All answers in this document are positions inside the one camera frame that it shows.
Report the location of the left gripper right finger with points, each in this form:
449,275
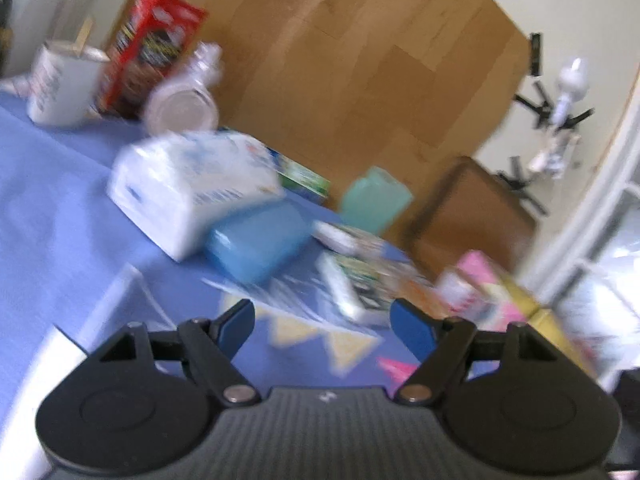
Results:
510,399

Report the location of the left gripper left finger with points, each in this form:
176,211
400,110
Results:
144,399

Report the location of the green pocket tissue pack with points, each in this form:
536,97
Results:
360,291

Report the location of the blue plastic case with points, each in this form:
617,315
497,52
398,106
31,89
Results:
251,244

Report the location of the pink tin box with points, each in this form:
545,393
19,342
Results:
477,289

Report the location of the blue patterned tablecloth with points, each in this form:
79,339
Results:
74,270

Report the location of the white tissue pack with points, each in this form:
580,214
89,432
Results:
174,187

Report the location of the white red can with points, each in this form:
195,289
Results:
348,241

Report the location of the teal plastic cup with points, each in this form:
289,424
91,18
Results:
374,201

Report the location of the white power strip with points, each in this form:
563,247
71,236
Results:
554,158

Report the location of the green toothpaste box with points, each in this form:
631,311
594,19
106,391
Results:
300,180

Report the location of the plastic wrapped round container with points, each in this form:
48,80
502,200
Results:
182,101

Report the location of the white mug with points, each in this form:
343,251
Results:
63,83

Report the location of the white light bulb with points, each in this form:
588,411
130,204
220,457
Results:
573,84

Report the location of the red cereal box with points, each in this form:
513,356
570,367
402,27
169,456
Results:
144,51

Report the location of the wood pattern wall sheet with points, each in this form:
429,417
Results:
342,86

